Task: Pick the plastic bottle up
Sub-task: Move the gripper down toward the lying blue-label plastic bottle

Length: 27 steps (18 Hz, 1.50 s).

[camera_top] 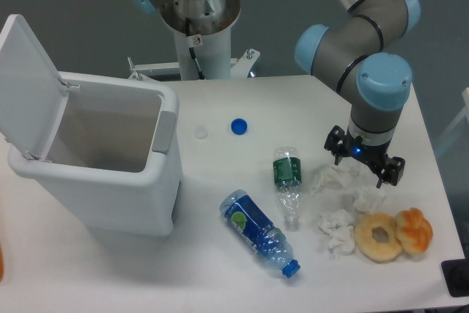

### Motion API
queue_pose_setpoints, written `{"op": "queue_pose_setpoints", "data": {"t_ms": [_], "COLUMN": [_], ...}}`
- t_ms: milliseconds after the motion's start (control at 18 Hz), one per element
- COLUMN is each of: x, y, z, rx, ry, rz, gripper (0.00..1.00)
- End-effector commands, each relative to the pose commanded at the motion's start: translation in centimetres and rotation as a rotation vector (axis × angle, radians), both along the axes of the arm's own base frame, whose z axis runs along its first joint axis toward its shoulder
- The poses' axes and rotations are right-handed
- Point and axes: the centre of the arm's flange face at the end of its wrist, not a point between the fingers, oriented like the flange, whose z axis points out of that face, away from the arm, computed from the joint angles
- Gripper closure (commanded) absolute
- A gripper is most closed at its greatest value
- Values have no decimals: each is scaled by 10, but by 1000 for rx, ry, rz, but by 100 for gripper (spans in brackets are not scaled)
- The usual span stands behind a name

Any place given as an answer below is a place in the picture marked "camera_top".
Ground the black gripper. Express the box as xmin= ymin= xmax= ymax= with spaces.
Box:
xmin=324 ymin=125 xmax=405 ymax=189

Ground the blue label plastic bottle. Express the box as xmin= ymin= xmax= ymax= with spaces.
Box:
xmin=219 ymin=189 xmax=300 ymax=278

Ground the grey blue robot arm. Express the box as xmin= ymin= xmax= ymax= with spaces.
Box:
xmin=132 ymin=0 xmax=421 ymax=185

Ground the green label crushed bottle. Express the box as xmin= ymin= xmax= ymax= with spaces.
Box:
xmin=273 ymin=146 xmax=302 ymax=231

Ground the blue bottle cap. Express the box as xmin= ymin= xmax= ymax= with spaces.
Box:
xmin=230 ymin=118 xmax=248 ymax=136

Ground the white bottle cap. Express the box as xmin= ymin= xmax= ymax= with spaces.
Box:
xmin=193 ymin=126 xmax=208 ymax=139

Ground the upper crumpled white tissue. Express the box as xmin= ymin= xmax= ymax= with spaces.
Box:
xmin=309 ymin=163 xmax=386 ymax=213

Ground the orange glazed bun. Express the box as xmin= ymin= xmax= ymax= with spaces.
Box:
xmin=395 ymin=207 xmax=433 ymax=255

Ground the black device at edge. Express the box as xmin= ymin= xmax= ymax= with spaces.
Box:
xmin=441 ymin=259 xmax=468 ymax=298

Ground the white trash bin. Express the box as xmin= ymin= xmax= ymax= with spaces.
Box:
xmin=1 ymin=15 xmax=182 ymax=236

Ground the orange object at edge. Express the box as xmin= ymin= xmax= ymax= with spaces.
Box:
xmin=0 ymin=245 xmax=4 ymax=281

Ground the plain ring doughnut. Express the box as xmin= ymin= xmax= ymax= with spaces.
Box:
xmin=354 ymin=213 xmax=402 ymax=262

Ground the white frame at right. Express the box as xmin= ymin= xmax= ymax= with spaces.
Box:
xmin=434 ymin=87 xmax=468 ymax=159

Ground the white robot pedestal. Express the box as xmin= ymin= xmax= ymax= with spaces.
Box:
xmin=126 ymin=0 xmax=262 ymax=81

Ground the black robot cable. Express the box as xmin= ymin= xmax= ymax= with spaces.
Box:
xmin=185 ymin=18 xmax=205 ymax=81

